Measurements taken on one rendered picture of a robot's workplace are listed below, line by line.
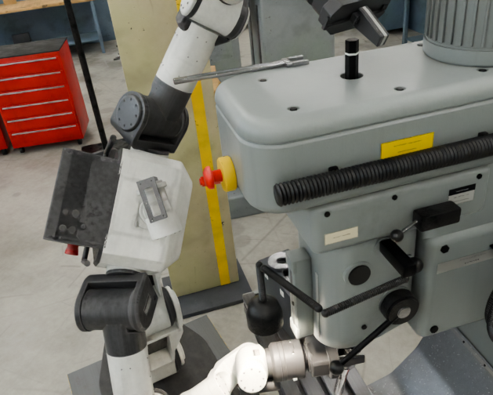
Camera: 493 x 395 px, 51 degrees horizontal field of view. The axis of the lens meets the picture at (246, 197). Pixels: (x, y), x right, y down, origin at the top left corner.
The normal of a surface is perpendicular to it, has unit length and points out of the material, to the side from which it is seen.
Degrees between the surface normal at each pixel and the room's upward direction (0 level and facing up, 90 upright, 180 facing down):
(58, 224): 58
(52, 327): 0
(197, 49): 92
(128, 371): 70
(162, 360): 27
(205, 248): 90
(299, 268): 90
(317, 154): 90
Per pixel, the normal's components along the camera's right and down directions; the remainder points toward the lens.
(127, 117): -0.59, -0.01
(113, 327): -0.18, 0.22
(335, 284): -0.39, 0.51
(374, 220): 0.28, 0.48
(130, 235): 0.33, -0.09
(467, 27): -0.60, 0.47
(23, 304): -0.10, -0.85
